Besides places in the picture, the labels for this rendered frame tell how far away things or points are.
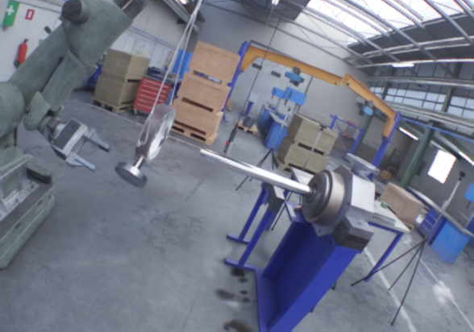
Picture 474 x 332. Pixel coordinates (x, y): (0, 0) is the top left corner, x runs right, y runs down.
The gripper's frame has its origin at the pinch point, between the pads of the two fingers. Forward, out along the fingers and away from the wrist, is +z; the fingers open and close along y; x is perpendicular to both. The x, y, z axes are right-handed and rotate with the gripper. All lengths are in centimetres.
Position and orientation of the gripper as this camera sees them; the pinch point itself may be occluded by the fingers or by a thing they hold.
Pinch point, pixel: (97, 156)
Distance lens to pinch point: 149.0
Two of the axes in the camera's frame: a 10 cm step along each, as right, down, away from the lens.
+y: 3.2, -7.7, 5.5
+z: 9.0, 4.4, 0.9
